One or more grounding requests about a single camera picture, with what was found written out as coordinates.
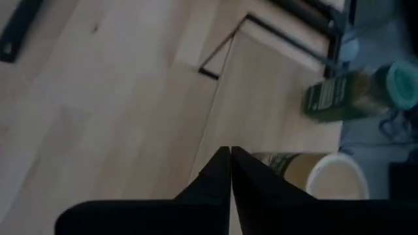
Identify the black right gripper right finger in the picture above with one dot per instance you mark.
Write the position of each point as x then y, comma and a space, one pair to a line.
258, 186

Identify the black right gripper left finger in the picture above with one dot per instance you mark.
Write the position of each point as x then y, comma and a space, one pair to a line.
215, 179

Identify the tan lid furikake jar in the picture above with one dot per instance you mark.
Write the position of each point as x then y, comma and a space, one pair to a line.
326, 176

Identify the green lid spice jar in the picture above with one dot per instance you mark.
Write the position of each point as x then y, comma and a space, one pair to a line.
352, 94

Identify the wooden shelf with black legs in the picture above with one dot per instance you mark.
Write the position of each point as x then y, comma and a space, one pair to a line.
271, 81

